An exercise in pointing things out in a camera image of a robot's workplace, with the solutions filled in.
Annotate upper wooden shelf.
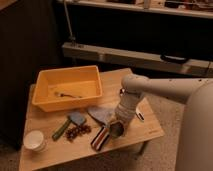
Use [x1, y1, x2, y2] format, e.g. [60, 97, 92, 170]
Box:
[57, 0, 213, 19]

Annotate grey cloth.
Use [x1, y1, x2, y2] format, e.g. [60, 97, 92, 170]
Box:
[87, 106, 115, 125]

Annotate dark metal cup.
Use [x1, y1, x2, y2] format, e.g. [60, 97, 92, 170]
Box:
[109, 122, 124, 138]

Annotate grey metal shelf rail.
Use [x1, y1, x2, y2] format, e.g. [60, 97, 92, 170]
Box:
[62, 42, 213, 77]

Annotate wooden table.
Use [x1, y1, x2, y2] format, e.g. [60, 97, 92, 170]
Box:
[19, 68, 164, 171]

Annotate bunch of dark grapes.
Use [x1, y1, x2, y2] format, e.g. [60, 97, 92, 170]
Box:
[65, 125, 91, 141]

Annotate white spoon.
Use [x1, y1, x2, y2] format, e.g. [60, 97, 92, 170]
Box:
[119, 88, 146, 123]

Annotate black handle on shelf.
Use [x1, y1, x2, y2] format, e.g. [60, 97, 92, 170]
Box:
[160, 54, 189, 64]

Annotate yellow plastic tray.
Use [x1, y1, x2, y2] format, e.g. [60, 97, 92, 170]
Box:
[32, 65, 102, 112]

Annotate white paper cup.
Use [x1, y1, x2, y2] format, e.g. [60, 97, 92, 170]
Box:
[23, 130, 46, 152]

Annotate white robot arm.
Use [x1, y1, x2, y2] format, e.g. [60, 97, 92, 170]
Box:
[115, 74, 213, 171]

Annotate metal clamp pole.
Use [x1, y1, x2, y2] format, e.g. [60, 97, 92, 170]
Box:
[63, 0, 76, 46]

